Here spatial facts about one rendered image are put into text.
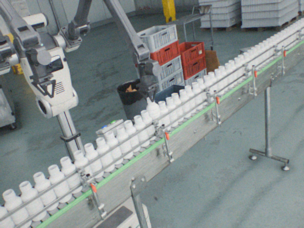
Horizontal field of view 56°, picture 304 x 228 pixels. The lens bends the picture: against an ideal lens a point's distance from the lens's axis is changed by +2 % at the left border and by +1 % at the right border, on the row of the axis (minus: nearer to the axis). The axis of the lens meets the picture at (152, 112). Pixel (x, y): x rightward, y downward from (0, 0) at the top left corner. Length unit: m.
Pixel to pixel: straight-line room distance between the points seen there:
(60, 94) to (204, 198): 1.50
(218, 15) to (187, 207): 6.89
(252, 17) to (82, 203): 7.30
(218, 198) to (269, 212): 0.40
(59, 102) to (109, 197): 0.71
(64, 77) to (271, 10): 6.62
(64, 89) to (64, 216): 0.81
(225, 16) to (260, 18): 1.06
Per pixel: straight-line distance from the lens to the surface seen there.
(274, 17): 7.89
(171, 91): 2.37
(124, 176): 1.40
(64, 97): 1.82
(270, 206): 2.53
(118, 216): 2.23
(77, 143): 1.98
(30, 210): 1.25
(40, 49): 1.19
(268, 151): 2.84
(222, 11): 8.65
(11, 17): 1.29
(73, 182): 1.28
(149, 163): 1.49
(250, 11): 8.12
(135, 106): 3.38
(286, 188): 2.69
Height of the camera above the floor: 1.77
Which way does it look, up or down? 25 degrees down
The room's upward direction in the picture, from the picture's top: 12 degrees counter-clockwise
